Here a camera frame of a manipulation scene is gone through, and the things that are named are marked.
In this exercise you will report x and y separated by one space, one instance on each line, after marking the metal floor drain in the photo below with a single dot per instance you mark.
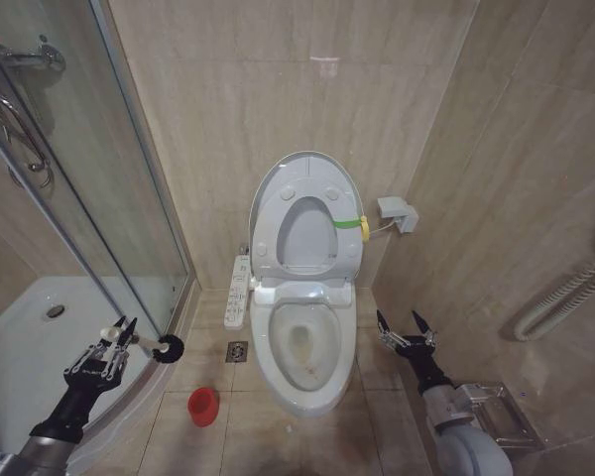
237 350

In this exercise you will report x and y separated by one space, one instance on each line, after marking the white black-bristled toilet brush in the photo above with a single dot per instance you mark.
171 349

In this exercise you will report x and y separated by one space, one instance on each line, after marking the glass shower door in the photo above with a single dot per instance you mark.
109 163

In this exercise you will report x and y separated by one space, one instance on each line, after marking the round shower drain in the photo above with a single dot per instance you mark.
55 311

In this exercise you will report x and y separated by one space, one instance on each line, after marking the white bidet control panel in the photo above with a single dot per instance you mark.
237 292

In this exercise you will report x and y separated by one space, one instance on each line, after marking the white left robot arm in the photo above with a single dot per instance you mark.
44 456

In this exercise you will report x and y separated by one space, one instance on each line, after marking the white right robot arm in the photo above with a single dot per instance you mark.
468 436

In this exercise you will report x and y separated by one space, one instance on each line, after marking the yellow tag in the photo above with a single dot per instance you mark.
364 229

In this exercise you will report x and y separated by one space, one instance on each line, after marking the white toilet bowl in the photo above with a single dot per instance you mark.
277 382

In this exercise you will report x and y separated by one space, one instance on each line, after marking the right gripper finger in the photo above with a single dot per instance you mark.
425 333
388 337

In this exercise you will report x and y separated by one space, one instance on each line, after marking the white toilet lid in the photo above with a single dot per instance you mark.
317 166

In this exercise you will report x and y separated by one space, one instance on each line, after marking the white ribbed grab bar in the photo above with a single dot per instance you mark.
560 297

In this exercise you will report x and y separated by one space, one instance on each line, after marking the red brush holder cup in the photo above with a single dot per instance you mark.
203 404

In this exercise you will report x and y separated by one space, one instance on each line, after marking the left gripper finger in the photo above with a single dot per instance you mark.
125 342
91 353

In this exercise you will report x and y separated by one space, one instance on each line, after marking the white shower tray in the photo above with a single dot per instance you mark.
25 342

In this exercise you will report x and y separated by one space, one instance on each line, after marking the chrome shower faucet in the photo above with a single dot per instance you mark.
37 57

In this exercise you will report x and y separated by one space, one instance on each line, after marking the grey wall socket box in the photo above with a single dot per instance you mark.
394 210

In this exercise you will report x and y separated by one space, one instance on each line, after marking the white toilet seat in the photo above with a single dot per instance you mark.
268 233

